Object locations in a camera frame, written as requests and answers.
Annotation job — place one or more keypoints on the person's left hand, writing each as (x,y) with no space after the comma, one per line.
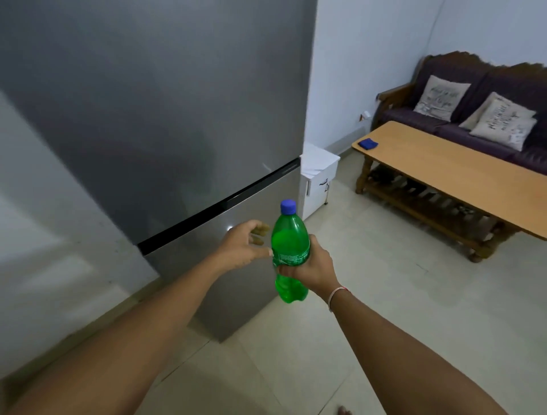
(239,250)

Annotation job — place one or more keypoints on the person's right hand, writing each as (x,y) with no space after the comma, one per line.
(318,271)

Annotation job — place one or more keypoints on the person's right thumb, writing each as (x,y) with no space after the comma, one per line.
(290,271)

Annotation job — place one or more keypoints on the person's left thumb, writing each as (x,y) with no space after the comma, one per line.
(261,254)

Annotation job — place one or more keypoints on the green bottle with blue cap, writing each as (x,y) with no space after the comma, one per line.
(290,239)

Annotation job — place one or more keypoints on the person's left forearm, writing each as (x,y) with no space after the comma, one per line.
(128,337)

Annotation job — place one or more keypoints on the person's right forearm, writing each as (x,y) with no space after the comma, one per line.
(401,355)

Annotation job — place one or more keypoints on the small white cabinet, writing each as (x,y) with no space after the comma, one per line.
(318,179)

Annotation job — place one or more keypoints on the folded blue cloth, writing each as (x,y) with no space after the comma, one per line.
(368,144)

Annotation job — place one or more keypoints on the person's foot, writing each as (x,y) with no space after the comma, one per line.
(344,411)

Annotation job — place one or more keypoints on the grey steel refrigerator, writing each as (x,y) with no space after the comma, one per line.
(141,107)

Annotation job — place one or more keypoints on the wooden coffee table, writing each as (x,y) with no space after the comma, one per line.
(448,164)

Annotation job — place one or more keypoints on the beige printed square pillow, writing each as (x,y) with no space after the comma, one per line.
(440,98)

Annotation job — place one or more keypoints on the wooden sofa with purple cushions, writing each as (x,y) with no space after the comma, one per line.
(444,72)

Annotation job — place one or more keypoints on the beige printed large pillow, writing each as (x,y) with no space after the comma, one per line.
(504,124)

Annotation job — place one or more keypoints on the wall socket with plug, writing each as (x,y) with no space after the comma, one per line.
(365,115)

